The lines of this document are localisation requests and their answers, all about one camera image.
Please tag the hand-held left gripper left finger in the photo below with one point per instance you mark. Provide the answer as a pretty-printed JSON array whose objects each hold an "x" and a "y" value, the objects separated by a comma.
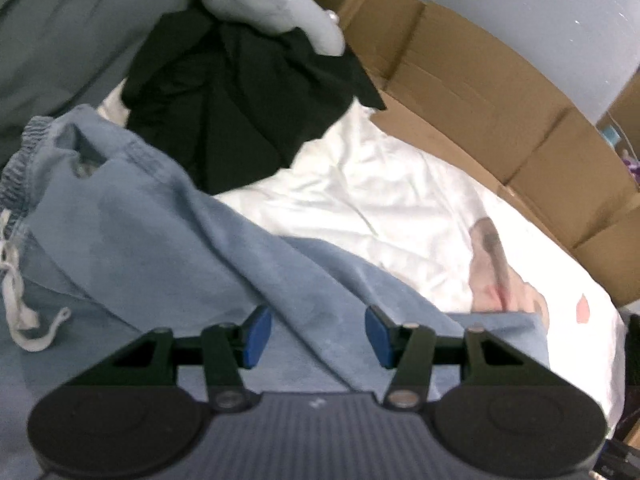
[{"x": 257, "y": 335}]

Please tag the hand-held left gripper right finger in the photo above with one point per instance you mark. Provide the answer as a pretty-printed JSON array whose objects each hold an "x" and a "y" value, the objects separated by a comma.
[{"x": 380, "y": 335}]

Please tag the blue denim pants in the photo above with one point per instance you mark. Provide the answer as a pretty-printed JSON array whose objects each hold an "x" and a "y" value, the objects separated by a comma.
[{"x": 150, "y": 240}]

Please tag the bear print bedsheet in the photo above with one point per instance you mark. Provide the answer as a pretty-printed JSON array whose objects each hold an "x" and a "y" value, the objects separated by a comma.
[{"x": 375, "y": 185}]

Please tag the black crumpled garment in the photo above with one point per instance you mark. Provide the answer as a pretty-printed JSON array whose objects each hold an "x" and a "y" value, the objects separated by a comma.
[{"x": 225, "y": 110}]

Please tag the flat cardboard sheet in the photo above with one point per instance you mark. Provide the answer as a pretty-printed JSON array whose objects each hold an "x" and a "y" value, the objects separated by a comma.
[{"x": 475, "y": 85}]

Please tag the purple white refill pouch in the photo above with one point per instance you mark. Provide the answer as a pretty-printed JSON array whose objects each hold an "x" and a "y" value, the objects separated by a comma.
[{"x": 632, "y": 162}]

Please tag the light grey garment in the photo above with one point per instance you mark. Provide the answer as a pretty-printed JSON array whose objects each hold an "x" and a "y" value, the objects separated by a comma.
[{"x": 260, "y": 0}]

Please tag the tall cardboard box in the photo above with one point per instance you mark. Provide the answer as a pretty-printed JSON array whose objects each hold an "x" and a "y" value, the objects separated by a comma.
[{"x": 627, "y": 105}]

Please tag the dark green cloth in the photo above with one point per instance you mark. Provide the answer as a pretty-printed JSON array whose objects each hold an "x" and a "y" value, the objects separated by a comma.
[{"x": 75, "y": 35}]

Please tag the grey upright panel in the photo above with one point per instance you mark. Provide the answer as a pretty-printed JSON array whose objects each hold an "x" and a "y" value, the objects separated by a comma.
[{"x": 525, "y": 0}]

